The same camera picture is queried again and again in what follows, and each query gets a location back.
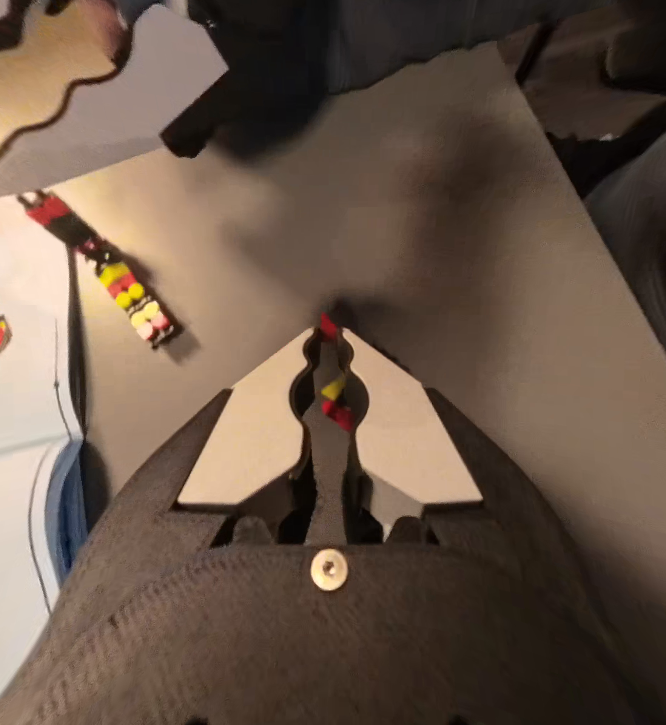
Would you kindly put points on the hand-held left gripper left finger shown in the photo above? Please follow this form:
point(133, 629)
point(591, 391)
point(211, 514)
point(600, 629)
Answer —
point(242, 442)

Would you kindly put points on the open lego instruction booklet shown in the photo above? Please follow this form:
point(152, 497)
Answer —
point(16, 396)

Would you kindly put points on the black table leg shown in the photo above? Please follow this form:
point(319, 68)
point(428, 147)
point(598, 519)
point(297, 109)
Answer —
point(534, 54)

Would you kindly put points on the long red black lego assembly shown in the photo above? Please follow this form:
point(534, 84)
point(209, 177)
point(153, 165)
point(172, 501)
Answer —
point(120, 277)

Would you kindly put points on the red yellow lego assembly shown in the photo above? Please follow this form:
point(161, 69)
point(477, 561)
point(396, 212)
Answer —
point(333, 389)

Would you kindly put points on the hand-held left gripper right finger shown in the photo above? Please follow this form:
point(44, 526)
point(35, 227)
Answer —
point(418, 447)

